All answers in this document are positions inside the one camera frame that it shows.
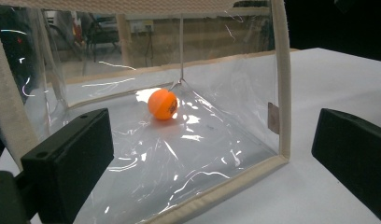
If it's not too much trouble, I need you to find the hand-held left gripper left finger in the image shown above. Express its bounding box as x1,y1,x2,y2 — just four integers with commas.
20,107,115,224

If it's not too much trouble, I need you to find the orange ball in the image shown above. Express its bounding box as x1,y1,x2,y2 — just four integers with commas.
147,88,179,121

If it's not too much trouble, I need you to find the clear plastic bag beige trim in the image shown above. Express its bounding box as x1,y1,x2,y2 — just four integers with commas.
0,0,293,224

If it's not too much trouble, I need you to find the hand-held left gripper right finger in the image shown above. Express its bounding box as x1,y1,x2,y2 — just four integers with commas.
311,107,381,224

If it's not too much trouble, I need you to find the white table sheet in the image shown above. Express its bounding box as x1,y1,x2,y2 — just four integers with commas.
0,47,381,224

